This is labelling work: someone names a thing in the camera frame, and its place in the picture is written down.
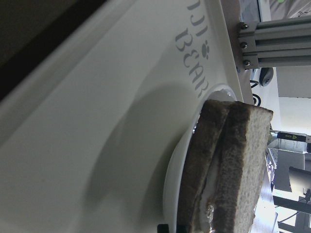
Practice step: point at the black computer mouse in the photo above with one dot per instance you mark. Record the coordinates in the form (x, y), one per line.
(265, 76)

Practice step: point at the bread slice with egg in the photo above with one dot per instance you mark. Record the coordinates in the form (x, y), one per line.
(198, 160)

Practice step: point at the cream plastic tray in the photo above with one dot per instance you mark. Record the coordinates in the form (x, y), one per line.
(86, 139)

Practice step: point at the aluminium frame post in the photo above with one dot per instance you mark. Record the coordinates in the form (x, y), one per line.
(276, 43)

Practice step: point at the white round plate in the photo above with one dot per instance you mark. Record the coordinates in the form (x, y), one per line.
(174, 171)

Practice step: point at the toast bread slice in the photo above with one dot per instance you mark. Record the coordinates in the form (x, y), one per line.
(243, 162)

